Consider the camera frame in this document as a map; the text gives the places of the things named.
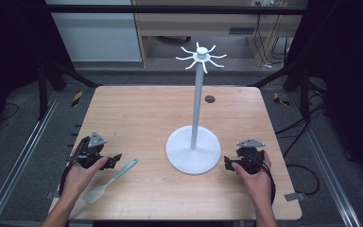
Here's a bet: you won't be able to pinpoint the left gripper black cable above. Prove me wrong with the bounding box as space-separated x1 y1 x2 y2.
58 137 89 197

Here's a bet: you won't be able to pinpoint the grey metal table bracket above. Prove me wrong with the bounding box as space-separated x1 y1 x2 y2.
284 191 307 202
44 190 61 201

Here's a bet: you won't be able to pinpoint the yellow black striped tape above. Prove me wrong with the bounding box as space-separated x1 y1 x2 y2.
71 90 85 108
272 92 291 107

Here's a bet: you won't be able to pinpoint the aluminium floor rail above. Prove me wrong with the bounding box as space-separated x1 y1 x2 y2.
287 93 363 227
0 91 61 227

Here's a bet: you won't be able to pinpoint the black metal stand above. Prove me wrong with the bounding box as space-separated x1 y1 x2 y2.
37 61 103 121
251 64 313 122

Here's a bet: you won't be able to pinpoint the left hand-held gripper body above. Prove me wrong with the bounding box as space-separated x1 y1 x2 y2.
71 131 109 169

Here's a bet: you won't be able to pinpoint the teal handled silicone spatula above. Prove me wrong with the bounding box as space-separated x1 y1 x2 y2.
83 158 139 205

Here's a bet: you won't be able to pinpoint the person's right hand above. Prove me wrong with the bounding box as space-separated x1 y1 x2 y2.
232 150 273 206

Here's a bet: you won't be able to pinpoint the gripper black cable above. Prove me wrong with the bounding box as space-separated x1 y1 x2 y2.
58 137 89 197
251 153 277 206

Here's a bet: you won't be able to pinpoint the black floor cable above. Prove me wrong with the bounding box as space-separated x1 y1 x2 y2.
275 103 327 197

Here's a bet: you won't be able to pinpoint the white cabinet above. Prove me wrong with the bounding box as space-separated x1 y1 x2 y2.
45 0 143 63

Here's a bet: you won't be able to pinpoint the white hook stand rack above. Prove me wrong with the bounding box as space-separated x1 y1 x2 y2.
164 41 228 176

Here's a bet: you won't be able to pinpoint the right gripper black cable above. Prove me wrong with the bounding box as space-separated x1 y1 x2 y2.
251 153 277 206

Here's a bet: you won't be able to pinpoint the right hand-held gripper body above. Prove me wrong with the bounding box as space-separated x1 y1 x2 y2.
235 138 267 175

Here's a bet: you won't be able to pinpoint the black hanging cables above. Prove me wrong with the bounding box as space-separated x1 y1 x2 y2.
253 1 292 69

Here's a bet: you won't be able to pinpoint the person's left hand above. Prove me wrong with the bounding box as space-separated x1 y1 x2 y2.
60 156 109 202

